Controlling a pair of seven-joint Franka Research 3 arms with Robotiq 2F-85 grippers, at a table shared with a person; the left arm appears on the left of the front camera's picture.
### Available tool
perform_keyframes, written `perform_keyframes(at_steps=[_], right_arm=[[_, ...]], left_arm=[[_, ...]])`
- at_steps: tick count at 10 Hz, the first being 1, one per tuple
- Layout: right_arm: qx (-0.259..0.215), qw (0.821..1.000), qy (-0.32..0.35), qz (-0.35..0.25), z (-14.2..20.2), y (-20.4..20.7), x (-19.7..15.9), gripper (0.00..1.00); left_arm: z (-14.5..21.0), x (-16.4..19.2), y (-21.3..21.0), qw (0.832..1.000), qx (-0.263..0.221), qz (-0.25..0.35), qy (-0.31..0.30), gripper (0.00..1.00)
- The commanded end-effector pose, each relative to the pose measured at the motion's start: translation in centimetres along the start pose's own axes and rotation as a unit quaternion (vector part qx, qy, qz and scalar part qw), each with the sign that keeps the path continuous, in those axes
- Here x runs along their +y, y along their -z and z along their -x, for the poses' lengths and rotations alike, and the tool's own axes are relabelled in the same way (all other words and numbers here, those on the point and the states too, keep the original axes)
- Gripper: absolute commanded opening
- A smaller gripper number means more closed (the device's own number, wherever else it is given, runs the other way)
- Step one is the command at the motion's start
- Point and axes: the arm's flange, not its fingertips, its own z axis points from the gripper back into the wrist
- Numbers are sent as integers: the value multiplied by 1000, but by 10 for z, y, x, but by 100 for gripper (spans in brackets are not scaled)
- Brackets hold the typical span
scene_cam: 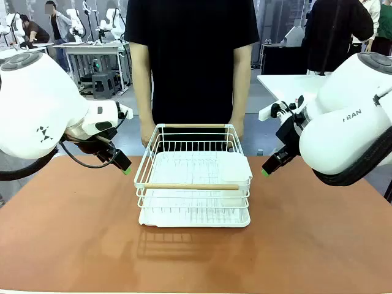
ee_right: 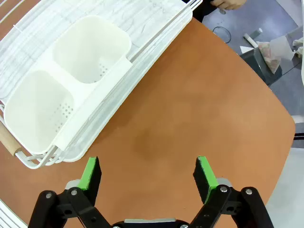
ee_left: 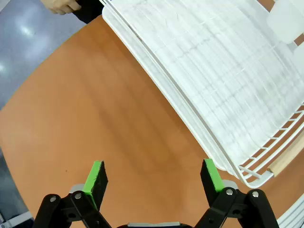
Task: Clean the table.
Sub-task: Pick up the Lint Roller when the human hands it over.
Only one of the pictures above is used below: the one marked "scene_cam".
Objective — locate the large white table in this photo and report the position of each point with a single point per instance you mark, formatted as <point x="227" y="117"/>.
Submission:
<point x="288" y="85"/>

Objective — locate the person in black t-shirt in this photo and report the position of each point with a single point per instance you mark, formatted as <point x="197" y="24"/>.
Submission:
<point x="190" y="61"/>

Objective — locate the small grey bottle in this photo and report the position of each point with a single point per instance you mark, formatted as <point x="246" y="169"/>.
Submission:
<point x="260" y="152"/>

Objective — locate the person in white shirt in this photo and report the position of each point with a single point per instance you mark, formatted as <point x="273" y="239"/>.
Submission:
<point x="372" y="12"/>

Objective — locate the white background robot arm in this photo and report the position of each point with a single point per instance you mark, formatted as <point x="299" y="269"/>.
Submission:
<point x="75" y="21"/>
<point x="13" y="27"/>
<point x="114" y="24"/>

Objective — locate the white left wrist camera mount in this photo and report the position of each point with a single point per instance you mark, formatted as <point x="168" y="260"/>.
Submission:
<point x="125" y="111"/>

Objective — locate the man in brown shirt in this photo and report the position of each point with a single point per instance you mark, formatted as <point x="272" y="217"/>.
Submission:
<point x="35" y="30"/>

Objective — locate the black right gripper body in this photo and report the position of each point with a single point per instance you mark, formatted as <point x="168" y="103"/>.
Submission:
<point x="291" y="137"/>

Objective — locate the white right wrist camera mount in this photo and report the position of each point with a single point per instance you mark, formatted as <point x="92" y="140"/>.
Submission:
<point x="265" y="113"/>

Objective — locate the person in black sweatshirt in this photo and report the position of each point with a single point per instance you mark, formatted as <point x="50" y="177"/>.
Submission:
<point x="333" y="36"/>

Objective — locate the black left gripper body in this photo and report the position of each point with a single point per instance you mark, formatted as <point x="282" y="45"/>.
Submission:
<point x="92" y="144"/>

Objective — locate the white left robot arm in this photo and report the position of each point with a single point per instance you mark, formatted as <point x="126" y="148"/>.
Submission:
<point x="36" y="92"/>

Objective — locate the white plastic rack container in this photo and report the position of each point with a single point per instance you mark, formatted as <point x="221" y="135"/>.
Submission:
<point x="235" y="168"/>

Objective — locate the person's right hand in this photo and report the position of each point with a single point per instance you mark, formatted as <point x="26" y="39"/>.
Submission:
<point x="147" y="131"/>

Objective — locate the person's left hand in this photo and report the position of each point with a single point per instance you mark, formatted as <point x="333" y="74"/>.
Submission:
<point x="238" y="128"/>

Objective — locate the person's left forearm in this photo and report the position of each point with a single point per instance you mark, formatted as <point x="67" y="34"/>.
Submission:
<point x="242" y="79"/>

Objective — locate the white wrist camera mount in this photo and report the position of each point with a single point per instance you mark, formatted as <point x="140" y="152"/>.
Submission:
<point x="125" y="111"/>
<point x="265" y="113"/>

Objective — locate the black cabinet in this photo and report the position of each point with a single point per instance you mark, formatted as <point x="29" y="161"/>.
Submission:
<point x="281" y="61"/>

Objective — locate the white workbench with robots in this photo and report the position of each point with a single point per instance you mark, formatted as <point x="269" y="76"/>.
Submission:
<point x="92" y="46"/>

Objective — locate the person's right forearm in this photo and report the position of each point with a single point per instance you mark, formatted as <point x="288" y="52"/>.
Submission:
<point x="142" y="79"/>

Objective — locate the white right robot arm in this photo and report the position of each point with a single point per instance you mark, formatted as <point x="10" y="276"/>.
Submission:
<point x="346" y="122"/>

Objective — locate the grey plastic stool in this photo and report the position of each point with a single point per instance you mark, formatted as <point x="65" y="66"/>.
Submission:
<point x="102" y="85"/>

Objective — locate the white house-shaped device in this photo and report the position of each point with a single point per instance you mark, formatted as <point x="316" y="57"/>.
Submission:
<point x="294" y="36"/>

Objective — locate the man in grey overshirt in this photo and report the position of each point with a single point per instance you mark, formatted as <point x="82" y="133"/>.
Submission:
<point x="58" y="27"/>

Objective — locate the person in green shirt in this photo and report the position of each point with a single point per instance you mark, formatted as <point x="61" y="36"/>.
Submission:
<point x="384" y="24"/>

